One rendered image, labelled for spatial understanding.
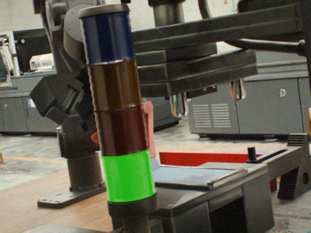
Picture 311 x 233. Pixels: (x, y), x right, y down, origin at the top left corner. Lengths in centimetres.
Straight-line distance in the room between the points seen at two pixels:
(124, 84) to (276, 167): 49
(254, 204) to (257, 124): 552
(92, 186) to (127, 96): 70
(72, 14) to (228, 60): 21
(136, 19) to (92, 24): 976
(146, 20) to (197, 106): 352
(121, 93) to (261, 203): 40
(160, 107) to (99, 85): 759
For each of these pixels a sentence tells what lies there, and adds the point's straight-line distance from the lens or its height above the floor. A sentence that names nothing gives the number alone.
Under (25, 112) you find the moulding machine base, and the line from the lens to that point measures 959.
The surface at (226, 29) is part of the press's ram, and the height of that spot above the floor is 117.
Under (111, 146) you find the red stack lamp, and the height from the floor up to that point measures 109.
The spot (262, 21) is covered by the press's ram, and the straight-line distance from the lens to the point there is 62.
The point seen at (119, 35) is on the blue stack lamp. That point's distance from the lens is 44.
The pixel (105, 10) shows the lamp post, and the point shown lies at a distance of 44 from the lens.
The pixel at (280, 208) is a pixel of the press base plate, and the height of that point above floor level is 90.
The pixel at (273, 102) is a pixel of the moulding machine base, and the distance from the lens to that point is 613.
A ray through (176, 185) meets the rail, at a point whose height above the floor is 99.
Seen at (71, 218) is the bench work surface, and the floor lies 90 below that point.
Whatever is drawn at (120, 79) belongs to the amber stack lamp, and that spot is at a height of 114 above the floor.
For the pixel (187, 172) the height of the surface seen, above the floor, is 99.
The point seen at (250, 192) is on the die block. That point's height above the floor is 96.
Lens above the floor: 116
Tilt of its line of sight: 7 degrees down
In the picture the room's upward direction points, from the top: 8 degrees counter-clockwise
